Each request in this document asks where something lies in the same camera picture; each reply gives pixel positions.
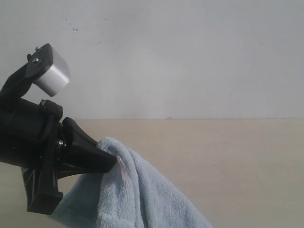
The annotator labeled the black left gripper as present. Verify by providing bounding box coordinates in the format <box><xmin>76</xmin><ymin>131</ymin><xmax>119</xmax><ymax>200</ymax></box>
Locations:
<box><xmin>0</xmin><ymin>63</ymin><xmax>117</xmax><ymax>215</ymax></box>

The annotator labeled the light blue terry towel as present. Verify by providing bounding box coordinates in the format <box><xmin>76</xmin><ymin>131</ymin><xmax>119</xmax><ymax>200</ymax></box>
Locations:
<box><xmin>50</xmin><ymin>137</ymin><xmax>210</xmax><ymax>228</ymax></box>

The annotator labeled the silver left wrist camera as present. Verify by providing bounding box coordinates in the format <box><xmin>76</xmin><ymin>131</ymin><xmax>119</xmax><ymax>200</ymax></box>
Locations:
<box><xmin>25</xmin><ymin>43</ymin><xmax>71</xmax><ymax>97</ymax></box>

